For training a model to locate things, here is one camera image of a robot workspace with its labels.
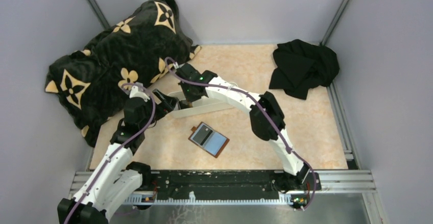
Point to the white slotted cable duct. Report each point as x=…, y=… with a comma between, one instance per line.
x=138, y=199

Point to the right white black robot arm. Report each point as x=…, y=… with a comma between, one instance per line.
x=265, y=114

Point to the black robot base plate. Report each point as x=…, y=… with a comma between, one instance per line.
x=226, y=184

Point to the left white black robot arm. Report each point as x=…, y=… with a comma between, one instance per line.
x=117, y=176

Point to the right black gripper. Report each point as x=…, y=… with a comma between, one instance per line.
x=189, y=99

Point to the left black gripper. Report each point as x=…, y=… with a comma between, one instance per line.
x=167, y=105

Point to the black floral plush pillow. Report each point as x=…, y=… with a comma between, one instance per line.
x=91, y=83

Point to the white oblong plastic tray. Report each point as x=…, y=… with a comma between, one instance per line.
x=201, y=106

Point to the grey VIP card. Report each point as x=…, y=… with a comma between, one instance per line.
x=201, y=134

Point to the black cloth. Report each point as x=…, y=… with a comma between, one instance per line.
x=301, y=66

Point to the brown leather card holder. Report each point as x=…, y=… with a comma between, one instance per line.
x=215, y=144

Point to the aluminium frame rail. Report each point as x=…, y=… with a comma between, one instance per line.
x=311, y=124

